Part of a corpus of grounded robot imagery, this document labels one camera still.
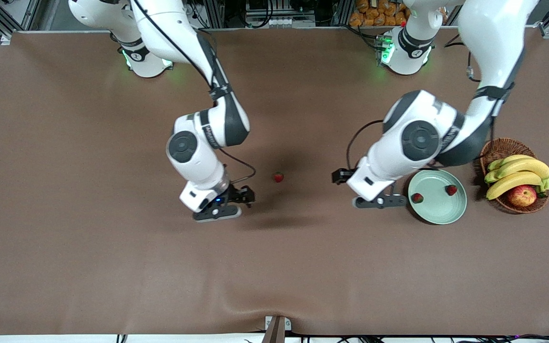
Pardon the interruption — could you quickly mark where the pale green round plate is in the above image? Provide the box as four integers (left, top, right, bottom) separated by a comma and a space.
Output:
407, 168, 468, 225

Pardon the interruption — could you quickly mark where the large table cover mat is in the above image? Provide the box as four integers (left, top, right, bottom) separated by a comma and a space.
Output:
0, 26, 549, 336

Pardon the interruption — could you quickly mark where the brown wicker basket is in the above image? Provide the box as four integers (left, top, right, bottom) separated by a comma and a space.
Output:
479, 138, 549, 214

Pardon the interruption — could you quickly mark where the long yellow banana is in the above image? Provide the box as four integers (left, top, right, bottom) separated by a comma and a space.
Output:
486, 171, 544, 201
495, 159, 549, 181

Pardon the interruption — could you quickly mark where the red yellow apple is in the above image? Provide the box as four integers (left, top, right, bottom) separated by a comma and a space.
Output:
507, 185, 538, 208

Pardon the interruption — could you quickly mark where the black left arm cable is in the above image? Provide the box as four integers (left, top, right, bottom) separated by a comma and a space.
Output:
346, 33, 499, 172

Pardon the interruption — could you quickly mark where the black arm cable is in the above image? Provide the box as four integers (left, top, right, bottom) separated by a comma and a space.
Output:
132, 0, 257, 186
346, 33, 499, 172

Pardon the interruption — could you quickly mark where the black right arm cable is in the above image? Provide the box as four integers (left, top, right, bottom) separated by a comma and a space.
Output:
132, 0, 257, 186

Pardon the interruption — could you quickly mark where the grey metal camera bracket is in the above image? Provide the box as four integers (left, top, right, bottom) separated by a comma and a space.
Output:
261, 315, 292, 343

